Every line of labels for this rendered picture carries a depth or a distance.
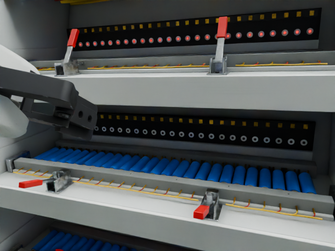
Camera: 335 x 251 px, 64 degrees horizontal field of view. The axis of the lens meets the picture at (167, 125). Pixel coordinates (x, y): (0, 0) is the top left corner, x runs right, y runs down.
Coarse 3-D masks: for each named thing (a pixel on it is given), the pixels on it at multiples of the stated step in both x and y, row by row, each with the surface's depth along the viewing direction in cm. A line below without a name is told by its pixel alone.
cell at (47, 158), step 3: (57, 150) 59; (60, 150) 59; (63, 150) 60; (51, 153) 57; (54, 153) 57; (57, 153) 58; (45, 156) 56; (48, 156) 56; (51, 156) 56; (42, 159) 55; (45, 159) 55; (48, 159) 55
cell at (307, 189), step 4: (304, 172) 44; (300, 176) 44; (304, 176) 43; (308, 176) 43; (300, 180) 43; (304, 180) 42; (308, 180) 41; (300, 184) 42; (304, 184) 41; (308, 184) 40; (312, 184) 40; (304, 188) 40; (308, 188) 39; (312, 188) 39; (304, 192) 39; (308, 192) 38; (312, 192) 38; (316, 192) 39
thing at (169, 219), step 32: (0, 160) 53; (0, 192) 49; (32, 192) 46; (64, 192) 45; (96, 192) 45; (128, 192) 44; (320, 192) 42; (96, 224) 43; (128, 224) 40; (160, 224) 38; (192, 224) 36; (224, 224) 35; (256, 224) 35; (288, 224) 35; (320, 224) 34
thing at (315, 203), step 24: (24, 168) 53; (48, 168) 51; (72, 168) 49; (96, 168) 48; (144, 192) 42; (192, 192) 41; (240, 192) 39; (264, 192) 38; (288, 192) 38; (312, 216) 35
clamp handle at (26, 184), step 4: (56, 172) 46; (56, 176) 46; (32, 180) 42; (36, 180) 42; (40, 180) 42; (44, 180) 43; (48, 180) 44; (52, 180) 45; (20, 184) 39; (24, 184) 39; (28, 184) 40; (32, 184) 41; (36, 184) 41; (40, 184) 42
